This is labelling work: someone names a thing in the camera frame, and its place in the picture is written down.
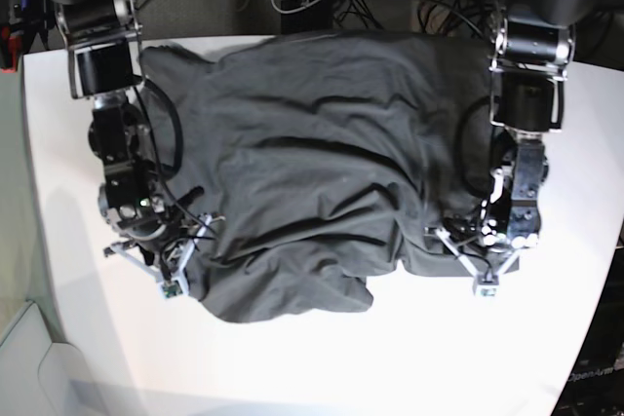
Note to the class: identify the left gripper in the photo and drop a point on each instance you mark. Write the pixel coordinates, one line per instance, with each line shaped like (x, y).
(442, 265)

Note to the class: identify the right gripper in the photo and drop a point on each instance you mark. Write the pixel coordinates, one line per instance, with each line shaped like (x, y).
(156, 250)

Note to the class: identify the dark grey t-shirt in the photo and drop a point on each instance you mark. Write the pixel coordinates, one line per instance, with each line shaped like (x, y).
(328, 156)

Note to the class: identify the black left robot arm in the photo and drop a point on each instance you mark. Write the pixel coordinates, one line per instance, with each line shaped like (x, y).
(533, 43)

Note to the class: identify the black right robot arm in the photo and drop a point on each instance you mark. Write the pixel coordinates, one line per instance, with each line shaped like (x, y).
(136, 133)

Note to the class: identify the red and black clamp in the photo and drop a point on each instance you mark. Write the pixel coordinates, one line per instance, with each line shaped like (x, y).
(11, 48)

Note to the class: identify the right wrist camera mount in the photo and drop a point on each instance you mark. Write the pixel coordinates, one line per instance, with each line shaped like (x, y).
(166, 265)

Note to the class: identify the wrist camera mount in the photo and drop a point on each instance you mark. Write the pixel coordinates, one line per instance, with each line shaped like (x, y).
(166, 265)
(486, 264)

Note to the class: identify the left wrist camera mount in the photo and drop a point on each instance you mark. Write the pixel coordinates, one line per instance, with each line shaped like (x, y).
(486, 264)

